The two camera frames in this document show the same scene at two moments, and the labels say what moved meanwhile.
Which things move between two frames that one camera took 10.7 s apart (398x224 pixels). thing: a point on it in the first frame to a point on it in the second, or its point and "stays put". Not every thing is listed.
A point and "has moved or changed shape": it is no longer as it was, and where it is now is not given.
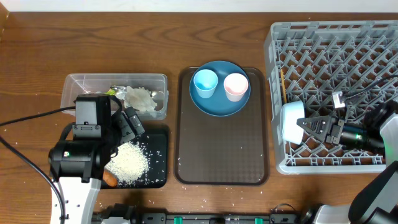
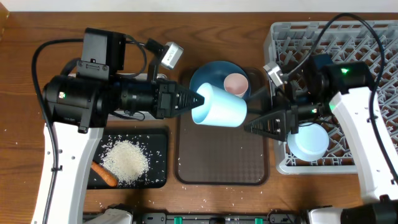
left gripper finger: [127, 132] to [186, 99]
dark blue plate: [219, 104] stays put
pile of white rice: [130, 163] stays put
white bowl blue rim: [290, 130] has moved or changed shape
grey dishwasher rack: [308, 61] stays put
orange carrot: [109, 178] stays put
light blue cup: [206, 81] to [219, 108]
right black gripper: [324, 135] to [285, 121]
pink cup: [236, 84] stays put
